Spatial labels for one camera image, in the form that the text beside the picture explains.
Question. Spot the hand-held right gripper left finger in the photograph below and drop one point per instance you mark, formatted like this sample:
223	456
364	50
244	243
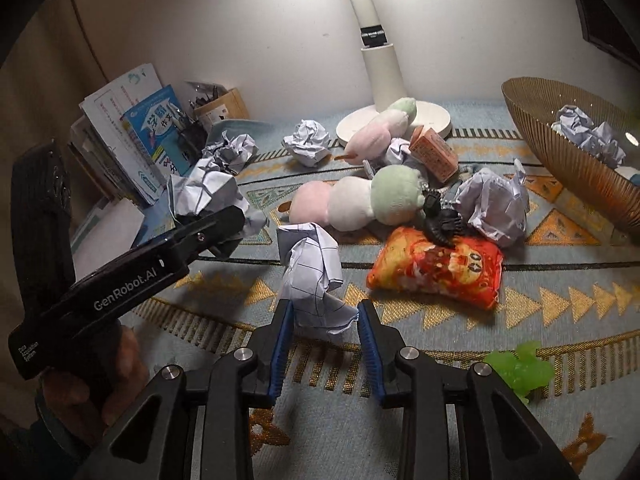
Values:
280	350

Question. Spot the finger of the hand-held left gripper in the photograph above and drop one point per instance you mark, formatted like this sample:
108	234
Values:
215	222

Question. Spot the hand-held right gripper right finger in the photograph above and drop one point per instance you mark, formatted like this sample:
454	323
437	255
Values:
370	355

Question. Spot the grid-lined paper ball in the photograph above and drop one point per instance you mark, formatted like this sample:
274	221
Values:
310	270

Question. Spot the brown ribbed basket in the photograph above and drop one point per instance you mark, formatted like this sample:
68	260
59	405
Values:
565	175

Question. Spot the person's left hand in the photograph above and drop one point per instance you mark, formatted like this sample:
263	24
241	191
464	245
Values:
67	395

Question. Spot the white flat notebook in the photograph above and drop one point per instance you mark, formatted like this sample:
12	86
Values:
120	220

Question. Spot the black pen holder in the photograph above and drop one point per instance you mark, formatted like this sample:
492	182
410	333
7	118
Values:
190	135

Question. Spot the orange snack packet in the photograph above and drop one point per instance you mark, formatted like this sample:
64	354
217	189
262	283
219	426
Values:
450	270

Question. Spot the wooden pen box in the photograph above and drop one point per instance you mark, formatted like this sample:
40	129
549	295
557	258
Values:
225	105

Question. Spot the bundle of pens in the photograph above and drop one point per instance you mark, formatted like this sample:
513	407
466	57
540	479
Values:
205	91

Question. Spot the three-ball dango plush toy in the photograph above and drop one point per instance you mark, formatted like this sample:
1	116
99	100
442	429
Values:
350	200
370	135

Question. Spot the row of upright books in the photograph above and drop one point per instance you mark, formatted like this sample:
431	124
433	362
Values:
92	160

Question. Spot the green slime toy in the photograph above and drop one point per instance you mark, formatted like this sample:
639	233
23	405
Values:
520	367

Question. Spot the orange carton box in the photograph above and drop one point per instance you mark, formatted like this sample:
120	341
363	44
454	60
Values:
435	155

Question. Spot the white desk lamp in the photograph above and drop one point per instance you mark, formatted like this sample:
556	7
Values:
382	75

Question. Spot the dark framed panel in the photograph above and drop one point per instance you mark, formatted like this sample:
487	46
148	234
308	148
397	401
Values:
600	15

